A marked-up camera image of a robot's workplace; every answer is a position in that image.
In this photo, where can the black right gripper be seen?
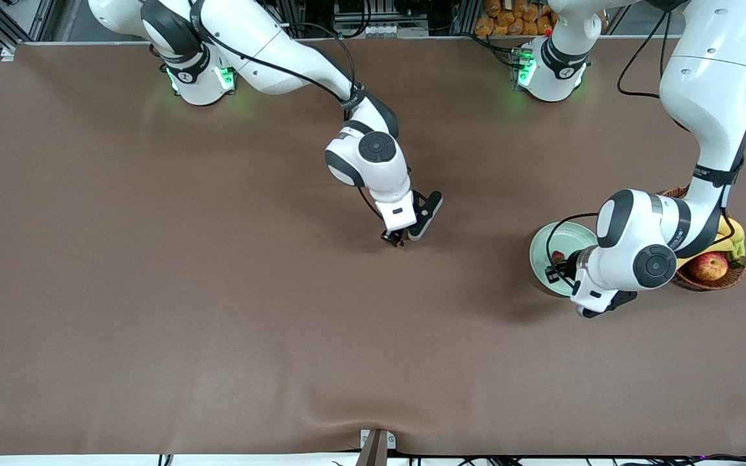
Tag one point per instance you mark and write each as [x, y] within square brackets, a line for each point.
[393, 237]

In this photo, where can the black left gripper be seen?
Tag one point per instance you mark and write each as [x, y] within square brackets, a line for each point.
[559, 269]

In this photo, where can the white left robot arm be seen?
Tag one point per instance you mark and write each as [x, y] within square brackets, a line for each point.
[710, 77]

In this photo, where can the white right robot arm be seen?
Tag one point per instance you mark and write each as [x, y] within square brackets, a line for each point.
[263, 45]

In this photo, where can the pale green round plate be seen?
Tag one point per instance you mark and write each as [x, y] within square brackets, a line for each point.
[538, 249]

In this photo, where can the brown table cover mat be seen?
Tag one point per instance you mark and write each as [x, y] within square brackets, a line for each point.
[373, 362]

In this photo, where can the brown wicker basket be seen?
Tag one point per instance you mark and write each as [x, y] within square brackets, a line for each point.
[703, 285]

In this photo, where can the red yellow apple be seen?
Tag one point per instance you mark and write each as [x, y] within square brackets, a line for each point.
[710, 268]

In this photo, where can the yellow banana bunch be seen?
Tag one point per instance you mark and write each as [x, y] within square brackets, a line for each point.
[732, 236]

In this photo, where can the small white socket block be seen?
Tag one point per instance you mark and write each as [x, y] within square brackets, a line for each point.
[383, 30]

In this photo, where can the black equipment rack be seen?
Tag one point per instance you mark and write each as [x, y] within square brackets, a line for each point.
[347, 13]

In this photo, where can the orange toy food pile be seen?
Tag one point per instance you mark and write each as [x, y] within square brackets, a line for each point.
[509, 19]

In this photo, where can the white power strip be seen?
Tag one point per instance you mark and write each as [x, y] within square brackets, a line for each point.
[243, 19]

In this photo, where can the metal table edge bracket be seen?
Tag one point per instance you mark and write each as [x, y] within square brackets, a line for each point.
[376, 450]

